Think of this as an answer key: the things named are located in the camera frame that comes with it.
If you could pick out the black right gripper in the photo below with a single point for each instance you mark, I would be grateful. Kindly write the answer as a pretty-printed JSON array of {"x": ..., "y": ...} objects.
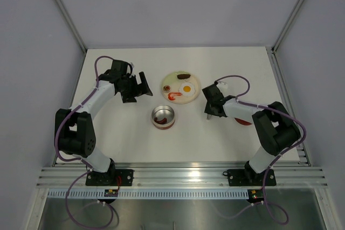
[{"x": 208, "y": 110}]

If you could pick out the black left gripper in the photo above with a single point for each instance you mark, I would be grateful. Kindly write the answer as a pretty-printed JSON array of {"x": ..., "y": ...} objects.
[{"x": 139, "y": 90}]

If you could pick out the red lunch box lid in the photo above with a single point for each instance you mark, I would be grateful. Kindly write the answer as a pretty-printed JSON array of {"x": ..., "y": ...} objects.
[{"x": 243, "y": 122}]

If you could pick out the cream green round plate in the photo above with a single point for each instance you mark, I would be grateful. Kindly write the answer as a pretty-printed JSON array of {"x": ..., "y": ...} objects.
[{"x": 174, "y": 83}]

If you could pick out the red steel lunch box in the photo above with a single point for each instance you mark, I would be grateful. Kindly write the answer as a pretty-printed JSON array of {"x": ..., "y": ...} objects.
[{"x": 161, "y": 112}]

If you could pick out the brown toy sea cucumber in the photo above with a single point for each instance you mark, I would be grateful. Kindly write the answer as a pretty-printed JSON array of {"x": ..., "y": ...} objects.
[{"x": 183, "y": 76}]

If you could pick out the dark red toy octopus tentacle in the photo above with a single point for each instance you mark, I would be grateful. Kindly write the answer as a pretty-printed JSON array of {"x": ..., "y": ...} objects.
[{"x": 162, "y": 121}]

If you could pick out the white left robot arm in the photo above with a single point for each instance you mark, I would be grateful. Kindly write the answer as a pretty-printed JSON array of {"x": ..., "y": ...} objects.
[{"x": 75, "y": 138}]

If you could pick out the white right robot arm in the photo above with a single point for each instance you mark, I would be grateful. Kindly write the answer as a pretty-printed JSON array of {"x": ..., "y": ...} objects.
[{"x": 275, "y": 129}]

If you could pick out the toy noodle bowl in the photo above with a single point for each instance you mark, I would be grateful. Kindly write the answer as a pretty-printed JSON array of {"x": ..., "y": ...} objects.
[{"x": 166, "y": 88}]

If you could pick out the orange toy shrimp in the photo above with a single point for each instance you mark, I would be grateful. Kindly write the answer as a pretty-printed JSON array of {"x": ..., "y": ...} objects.
[{"x": 172, "y": 96}]

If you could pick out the toy fried egg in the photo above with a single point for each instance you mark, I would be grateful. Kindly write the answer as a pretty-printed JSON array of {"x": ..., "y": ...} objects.
[{"x": 187, "y": 89}]

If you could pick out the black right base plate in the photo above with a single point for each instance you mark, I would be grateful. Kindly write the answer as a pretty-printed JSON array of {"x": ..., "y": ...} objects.
[{"x": 244, "y": 177}]

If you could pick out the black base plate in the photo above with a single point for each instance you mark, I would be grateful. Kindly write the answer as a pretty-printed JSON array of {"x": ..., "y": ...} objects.
[
  {"x": 244, "y": 177},
  {"x": 122, "y": 177}
]

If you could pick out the right side aluminium rail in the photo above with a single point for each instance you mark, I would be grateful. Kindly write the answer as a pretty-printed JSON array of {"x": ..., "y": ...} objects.
[{"x": 283, "y": 90}]

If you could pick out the aluminium rail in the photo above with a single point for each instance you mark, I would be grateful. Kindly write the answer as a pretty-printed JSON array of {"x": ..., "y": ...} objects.
[
  {"x": 194, "y": 175},
  {"x": 283, "y": 90}
]

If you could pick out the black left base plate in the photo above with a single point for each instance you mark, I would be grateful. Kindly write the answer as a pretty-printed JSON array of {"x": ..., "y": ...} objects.
[{"x": 122, "y": 177}]

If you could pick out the left aluminium frame post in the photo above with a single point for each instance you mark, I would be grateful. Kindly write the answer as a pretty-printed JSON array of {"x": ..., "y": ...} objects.
[{"x": 71, "y": 26}]

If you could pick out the aluminium frame post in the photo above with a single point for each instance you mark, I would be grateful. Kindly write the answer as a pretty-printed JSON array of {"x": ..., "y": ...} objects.
[
  {"x": 287, "y": 25},
  {"x": 71, "y": 26}
]

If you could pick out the aluminium front rail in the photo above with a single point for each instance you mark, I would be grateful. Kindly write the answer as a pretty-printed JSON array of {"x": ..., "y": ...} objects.
[{"x": 194, "y": 175}]

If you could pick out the white slotted cable duct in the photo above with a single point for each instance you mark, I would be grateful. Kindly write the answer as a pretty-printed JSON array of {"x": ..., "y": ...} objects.
[{"x": 154, "y": 194}]

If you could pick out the right aluminium frame post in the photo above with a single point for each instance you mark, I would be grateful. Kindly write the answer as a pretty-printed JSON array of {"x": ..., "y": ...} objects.
[{"x": 287, "y": 25}]

